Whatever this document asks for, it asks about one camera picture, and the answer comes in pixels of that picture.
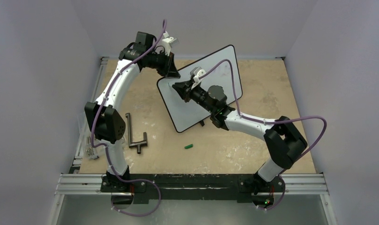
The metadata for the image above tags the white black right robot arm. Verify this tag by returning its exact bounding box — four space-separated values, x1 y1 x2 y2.
172 81 308 191

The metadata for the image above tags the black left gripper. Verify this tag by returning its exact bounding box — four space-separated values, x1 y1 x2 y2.
146 51 180 79

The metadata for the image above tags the aluminium frame rail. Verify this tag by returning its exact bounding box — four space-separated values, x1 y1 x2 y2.
54 56 329 195

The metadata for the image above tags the clear plastic screw box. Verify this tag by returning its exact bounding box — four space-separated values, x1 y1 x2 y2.
78 112 99 160

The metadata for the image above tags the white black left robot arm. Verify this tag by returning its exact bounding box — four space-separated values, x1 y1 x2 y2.
84 31 180 192

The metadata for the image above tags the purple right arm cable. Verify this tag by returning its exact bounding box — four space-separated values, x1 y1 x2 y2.
198 59 328 212

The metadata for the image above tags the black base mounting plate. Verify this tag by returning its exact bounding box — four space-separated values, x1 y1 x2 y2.
100 173 285 206

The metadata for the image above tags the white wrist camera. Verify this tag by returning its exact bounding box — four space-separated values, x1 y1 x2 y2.
190 67 206 90
159 31 179 56

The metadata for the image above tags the green marker cap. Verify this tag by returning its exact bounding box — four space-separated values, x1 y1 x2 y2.
184 144 193 149

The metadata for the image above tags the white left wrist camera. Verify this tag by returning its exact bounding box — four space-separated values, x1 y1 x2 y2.
159 31 179 56

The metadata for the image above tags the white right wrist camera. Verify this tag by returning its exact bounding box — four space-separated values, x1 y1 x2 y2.
190 67 206 90

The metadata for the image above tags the dark metal T-handle tool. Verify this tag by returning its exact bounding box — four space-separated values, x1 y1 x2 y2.
125 112 149 155

